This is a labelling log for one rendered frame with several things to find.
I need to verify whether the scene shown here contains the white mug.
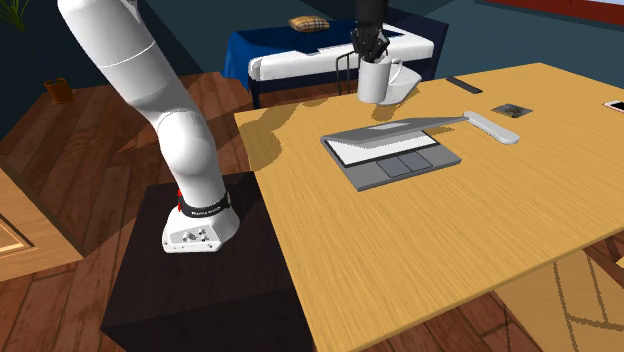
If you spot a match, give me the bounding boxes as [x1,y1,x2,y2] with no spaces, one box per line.
[356,55,404,106]

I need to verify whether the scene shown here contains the black metal chair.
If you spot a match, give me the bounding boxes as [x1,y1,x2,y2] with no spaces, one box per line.
[334,50,363,97]

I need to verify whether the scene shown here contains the tan plaid pillow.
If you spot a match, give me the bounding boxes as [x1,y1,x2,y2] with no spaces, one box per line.
[287,14,331,34]

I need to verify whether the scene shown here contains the bed with blue blanket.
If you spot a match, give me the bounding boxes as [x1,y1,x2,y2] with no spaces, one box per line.
[220,17,450,110]

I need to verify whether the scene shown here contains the black remote control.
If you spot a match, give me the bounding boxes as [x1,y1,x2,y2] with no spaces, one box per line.
[445,75,484,95]

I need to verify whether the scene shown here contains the grey laptop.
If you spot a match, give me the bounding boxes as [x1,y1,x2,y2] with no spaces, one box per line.
[319,115,470,193]

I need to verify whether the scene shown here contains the long white remote control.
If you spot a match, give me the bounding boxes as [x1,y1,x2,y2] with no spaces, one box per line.
[462,110,521,146]

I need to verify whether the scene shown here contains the dark square coaster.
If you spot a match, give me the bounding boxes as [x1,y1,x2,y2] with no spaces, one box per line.
[490,102,534,120]

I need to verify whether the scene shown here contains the potted plant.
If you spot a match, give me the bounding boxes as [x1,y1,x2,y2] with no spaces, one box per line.
[0,0,77,106]

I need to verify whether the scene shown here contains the dark robot stand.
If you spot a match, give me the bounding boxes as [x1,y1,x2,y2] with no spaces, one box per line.
[100,170,314,352]

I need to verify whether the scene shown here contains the tan patterned rug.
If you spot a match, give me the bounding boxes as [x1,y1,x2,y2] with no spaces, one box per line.
[494,248,624,352]

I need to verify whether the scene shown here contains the light wooden cabinet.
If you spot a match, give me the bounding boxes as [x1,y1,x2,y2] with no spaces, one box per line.
[0,165,87,284]

